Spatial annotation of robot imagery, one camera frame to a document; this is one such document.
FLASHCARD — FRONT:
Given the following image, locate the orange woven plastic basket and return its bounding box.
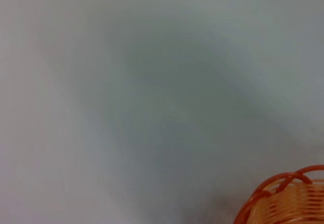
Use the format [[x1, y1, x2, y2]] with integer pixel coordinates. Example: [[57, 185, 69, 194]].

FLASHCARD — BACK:
[[232, 164, 324, 224]]

